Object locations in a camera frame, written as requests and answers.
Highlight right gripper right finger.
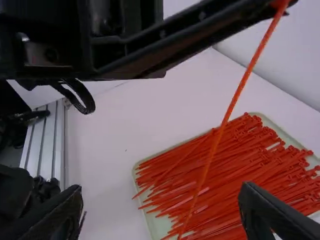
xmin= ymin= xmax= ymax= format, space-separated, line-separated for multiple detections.
xmin=237 ymin=181 xmax=320 ymax=240

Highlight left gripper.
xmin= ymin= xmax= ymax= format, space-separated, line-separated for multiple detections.
xmin=0 ymin=0 xmax=164 ymax=91

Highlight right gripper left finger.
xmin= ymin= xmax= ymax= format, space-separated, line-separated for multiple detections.
xmin=19 ymin=184 xmax=87 ymax=240

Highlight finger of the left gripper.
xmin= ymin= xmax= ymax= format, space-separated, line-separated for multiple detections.
xmin=87 ymin=0 xmax=299 ymax=81

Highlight orange cable tie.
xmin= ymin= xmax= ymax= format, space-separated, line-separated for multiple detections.
xmin=176 ymin=0 xmax=292 ymax=240

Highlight silver rails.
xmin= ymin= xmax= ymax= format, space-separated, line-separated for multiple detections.
xmin=19 ymin=98 xmax=70 ymax=191

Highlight pale tray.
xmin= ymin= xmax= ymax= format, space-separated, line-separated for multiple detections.
xmin=131 ymin=111 xmax=320 ymax=240

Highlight row of orange cable ties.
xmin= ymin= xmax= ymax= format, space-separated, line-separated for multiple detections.
xmin=131 ymin=112 xmax=320 ymax=240

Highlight black cable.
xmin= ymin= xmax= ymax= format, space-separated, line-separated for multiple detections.
xmin=48 ymin=77 xmax=97 ymax=116

